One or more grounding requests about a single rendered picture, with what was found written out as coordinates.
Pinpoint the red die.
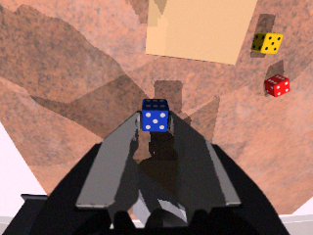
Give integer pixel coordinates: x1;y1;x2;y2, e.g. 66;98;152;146
265;74;290;98

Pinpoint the yellow die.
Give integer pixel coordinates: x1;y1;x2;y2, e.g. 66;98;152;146
251;32;283;54

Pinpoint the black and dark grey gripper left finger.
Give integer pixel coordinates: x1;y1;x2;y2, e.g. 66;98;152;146
28;111;142;235

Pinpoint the blue die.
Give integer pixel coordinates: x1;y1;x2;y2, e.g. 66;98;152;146
142;99;169;131

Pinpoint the beige flat mat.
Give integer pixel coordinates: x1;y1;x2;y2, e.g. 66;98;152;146
146;0;257;65

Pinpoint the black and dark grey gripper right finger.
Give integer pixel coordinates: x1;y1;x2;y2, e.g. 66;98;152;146
168;111;289;235

